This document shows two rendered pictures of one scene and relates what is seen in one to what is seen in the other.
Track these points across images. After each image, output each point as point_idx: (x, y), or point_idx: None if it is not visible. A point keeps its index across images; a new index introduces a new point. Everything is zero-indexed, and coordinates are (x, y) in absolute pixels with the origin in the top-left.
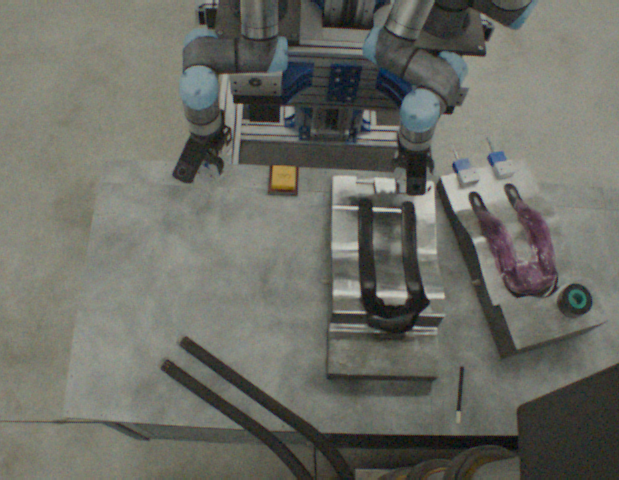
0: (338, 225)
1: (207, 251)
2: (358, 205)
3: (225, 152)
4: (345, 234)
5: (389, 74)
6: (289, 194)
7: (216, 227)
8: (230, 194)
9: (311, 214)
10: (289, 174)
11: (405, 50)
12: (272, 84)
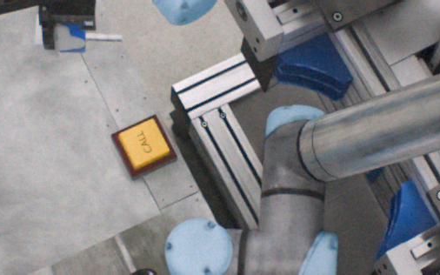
0: (91, 258)
1: None
2: (139, 270)
3: (104, 37)
4: (83, 274)
5: (405, 201)
6: (126, 167)
7: (21, 97)
8: (82, 86)
9: (114, 215)
10: (151, 149)
11: (291, 176)
12: (256, 36)
